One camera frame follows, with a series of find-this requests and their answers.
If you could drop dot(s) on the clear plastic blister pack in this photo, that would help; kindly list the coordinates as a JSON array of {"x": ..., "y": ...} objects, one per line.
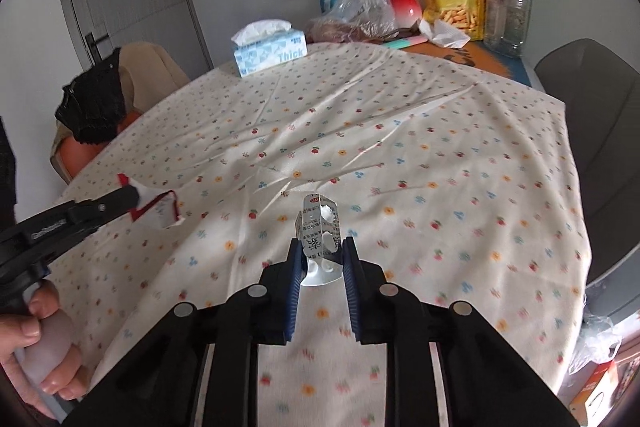
[{"x": 317, "y": 227}]

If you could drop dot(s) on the torn red paper packaging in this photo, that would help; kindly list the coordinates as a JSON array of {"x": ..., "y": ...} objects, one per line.
[{"x": 152, "y": 203}]

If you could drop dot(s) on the white plastic bag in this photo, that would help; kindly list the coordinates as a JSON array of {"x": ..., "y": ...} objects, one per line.
[{"x": 595, "y": 342}]

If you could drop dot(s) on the blue tissue box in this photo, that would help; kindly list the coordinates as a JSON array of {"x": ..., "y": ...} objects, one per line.
[{"x": 270, "y": 54}]

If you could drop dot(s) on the brown chair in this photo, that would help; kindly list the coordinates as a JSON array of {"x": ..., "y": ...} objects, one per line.
[{"x": 150, "y": 67}]

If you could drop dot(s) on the orange blue table mat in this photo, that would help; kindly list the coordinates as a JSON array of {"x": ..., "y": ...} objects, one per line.
[{"x": 492, "y": 62}]

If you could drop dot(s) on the grey chair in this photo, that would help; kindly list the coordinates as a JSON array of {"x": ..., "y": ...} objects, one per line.
[{"x": 600, "y": 132}]

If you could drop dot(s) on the floral cream tablecloth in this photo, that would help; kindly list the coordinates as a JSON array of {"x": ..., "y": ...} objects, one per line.
[{"x": 400, "y": 157}]

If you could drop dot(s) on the red white vase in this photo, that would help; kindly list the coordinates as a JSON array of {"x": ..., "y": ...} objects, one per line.
[{"x": 405, "y": 9}]

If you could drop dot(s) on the person's left hand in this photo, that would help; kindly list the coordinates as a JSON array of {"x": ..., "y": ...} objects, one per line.
[{"x": 15, "y": 337}]

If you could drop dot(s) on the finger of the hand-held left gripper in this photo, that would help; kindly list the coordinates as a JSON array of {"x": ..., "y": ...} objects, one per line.
[{"x": 107, "y": 204}]

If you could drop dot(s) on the blue white small carton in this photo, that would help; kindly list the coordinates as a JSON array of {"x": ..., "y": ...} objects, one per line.
[{"x": 330, "y": 4}]

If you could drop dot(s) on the black cloth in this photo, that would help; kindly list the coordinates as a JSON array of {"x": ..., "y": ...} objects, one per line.
[{"x": 95, "y": 102}]

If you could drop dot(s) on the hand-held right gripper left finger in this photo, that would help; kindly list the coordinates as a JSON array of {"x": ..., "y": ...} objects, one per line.
[{"x": 295, "y": 277}]

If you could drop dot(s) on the pink green pen case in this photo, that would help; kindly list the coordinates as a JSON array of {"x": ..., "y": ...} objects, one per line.
[{"x": 405, "y": 42}]

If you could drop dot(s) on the crumpled white paper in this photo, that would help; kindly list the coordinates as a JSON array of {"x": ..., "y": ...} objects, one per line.
[{"x": 445, "y": 34}]

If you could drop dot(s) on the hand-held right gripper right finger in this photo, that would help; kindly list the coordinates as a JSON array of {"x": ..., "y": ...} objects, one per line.
[{"x": 352, "y": 277}]

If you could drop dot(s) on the orange cardboard box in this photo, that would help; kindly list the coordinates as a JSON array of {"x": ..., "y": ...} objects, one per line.
[{"x": 595, "y": 392}]

